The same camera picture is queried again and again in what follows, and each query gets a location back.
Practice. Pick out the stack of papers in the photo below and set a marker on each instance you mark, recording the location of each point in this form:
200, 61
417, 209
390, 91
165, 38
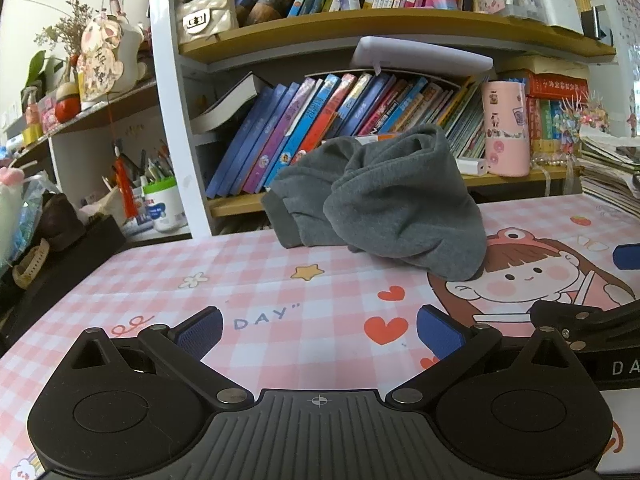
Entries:
610, 170

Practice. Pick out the small black box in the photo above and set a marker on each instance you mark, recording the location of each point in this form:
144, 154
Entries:
603, 25

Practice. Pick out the row of leaning colourful books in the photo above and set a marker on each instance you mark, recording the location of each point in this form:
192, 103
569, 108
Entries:
300, 125

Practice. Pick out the white wooden bookshelf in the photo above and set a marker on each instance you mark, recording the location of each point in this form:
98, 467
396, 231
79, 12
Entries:
170, 110

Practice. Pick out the small pink spray bottle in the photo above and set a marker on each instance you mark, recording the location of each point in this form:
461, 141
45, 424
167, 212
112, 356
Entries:
31, 110

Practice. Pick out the row of red green books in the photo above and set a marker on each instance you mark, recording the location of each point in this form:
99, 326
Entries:
555, 90

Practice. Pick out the white side shelf unit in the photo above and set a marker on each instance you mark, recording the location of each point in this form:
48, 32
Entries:
62, 160

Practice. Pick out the white ceramic vase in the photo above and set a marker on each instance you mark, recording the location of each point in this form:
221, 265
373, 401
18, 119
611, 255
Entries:
135, 55

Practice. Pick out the white printed paper sheet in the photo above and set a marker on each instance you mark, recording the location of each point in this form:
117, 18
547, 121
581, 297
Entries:
627, 410

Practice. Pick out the white orange blue carton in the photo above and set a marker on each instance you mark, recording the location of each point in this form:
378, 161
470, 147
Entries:
385, 138

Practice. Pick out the red tassel charm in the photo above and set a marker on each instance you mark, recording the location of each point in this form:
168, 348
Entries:
124, 185

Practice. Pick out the white cup with blue label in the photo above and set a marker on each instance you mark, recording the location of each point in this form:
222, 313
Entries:
165, 207

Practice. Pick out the beige wristwatch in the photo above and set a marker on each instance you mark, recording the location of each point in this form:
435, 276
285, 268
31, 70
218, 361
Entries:
30, 265

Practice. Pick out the bunch of pencils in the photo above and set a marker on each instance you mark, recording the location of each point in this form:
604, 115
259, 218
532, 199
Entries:
155, 167

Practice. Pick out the thick white-paged book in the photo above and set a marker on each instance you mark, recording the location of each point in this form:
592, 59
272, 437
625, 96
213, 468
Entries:
230, 105

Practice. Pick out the dark brown cloth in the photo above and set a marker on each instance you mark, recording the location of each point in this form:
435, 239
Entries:
60, 220

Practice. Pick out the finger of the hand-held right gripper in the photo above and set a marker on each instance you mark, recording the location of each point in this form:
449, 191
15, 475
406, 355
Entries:
600, 325
627, 257

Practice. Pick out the red round jar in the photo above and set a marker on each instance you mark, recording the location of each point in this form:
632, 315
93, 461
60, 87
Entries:
67, 105

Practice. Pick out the iridescent blue bag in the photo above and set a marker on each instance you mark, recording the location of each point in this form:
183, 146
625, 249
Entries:
32, 210

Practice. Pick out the pink alphabet wall poster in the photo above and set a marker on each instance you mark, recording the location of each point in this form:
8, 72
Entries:
627, 35

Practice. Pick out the white plush with pink ears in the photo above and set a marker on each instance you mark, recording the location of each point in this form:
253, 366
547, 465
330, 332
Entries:
10, 205

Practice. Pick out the white crumpled paper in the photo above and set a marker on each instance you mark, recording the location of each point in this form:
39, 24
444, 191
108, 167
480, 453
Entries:
97, 207

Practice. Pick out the green plant leaf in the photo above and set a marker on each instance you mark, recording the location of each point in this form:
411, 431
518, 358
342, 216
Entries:
36, 67

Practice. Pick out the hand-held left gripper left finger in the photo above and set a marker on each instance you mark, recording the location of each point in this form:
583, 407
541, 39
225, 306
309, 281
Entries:
200, 334

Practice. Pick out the small pink box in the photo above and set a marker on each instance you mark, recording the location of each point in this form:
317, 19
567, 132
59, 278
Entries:
50, 115

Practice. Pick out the pink checked cartoon table mat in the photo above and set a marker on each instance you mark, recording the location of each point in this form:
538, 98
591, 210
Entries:
300, 305

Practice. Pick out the pink sticker tumbler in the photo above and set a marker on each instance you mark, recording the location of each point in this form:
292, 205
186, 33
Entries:
505, 130

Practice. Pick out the white pen holder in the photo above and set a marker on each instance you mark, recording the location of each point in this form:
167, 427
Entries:
557, 7

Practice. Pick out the small yellow box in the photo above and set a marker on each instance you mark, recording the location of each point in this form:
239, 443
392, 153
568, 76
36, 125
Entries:
32, 134

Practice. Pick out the grey sweatpants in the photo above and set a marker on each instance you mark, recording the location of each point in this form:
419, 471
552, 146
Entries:
400, 200

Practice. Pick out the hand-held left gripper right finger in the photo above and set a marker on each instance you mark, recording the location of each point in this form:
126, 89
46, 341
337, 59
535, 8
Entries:
440, 334

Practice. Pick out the white charger block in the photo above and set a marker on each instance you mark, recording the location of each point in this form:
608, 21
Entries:
472, 166

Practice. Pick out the cream quilted handbag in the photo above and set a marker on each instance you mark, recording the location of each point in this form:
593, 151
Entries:
207, 20

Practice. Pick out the dried flower bunch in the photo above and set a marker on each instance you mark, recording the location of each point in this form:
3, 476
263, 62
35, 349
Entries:
67, 25

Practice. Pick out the white rabbit hanging plaque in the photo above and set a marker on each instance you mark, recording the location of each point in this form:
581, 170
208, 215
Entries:
100, 60

